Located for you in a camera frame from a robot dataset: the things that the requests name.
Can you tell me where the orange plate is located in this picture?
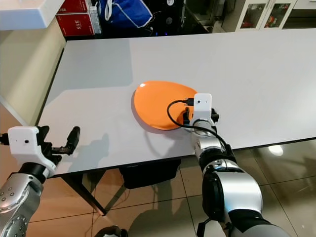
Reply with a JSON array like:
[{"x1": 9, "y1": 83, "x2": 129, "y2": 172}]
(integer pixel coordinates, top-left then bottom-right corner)
[{"x1": 132, "y1": 80, "x2": 198, "y2": 131}]

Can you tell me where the blue fabric bag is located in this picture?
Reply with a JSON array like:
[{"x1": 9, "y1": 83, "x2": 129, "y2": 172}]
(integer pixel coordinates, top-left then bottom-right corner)
[{"x1": 99, "y1": 0, "x2": 154, "y2": 29}]

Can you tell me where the white glass door cabinet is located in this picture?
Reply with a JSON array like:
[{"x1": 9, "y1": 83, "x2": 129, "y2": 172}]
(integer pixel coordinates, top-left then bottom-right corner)
[{"x1": 222, "y1": 0, "x2": 316, "y2": 31}]

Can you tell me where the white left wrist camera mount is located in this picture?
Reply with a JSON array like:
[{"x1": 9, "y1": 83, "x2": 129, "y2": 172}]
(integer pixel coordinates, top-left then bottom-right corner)
[{"x1": 7, "y1": 126, "x2": 58, "y2": 177}]

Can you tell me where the black electronics unit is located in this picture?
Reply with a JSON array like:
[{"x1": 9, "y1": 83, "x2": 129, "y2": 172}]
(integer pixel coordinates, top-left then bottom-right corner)
[{"x1": 153, "y1": 0, "x2": 225, "y2": 36}]

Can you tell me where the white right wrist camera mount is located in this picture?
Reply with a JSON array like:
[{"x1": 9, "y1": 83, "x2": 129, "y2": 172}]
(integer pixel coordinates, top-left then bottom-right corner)
[{"x1": 192, "y1": 92, "x2": 214, "y2": 125}]

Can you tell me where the black right shoulder cable loop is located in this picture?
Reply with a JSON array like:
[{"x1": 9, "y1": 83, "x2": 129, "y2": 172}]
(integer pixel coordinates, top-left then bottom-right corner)
[{"x1": 196, "y1": 216, "x2": 214, "y2": 237}]

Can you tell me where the black robot foot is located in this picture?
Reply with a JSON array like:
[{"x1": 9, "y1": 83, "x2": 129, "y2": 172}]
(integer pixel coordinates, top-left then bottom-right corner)
[{"x1": 94, "y1": 225, "x2": 129, "y2": 237}]

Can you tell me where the white table with black legs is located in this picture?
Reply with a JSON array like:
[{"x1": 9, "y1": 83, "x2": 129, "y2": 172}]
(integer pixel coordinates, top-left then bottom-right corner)
[{"x1": 36, "y1": 27, "x2": 316, "y2": 216}]

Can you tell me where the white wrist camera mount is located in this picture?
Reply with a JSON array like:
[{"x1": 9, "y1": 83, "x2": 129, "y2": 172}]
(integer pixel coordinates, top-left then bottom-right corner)
[
  {"x1": 7, "y1": 126, "x2": 58, "y2": 177},
  {"x1": 192, "y1": 92, "x2": 214, "y2": 125}
]

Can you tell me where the red cardboard box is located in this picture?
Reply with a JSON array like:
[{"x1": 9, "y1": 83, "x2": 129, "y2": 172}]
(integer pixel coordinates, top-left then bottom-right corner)
[
  {"x1": 55, "y1": 13, "x2": 93, "y2": 37},
  {"x1": 62, "y1": 0, "x2": 90, "y2": 14}
]

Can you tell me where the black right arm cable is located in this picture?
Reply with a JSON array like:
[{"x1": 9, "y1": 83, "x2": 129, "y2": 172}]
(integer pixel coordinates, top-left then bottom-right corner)
[{"x1": 166, "y1": 97, "x2": 234, "y2": 151}]

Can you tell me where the white counter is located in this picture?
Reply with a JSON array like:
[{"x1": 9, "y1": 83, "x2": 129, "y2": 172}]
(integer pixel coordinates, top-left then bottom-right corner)
[{"x1": 0, "y1": 0, "x2": 67, "y2": 129}]

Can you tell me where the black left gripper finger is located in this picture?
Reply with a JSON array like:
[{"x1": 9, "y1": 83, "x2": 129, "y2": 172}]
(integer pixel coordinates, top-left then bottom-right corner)
[
  {"x1": 37, "y1": 125, "x2": 51, "y2": 147},
  {"x1": 67, "y1": 126, "x2": 81, "y2": 153}
]

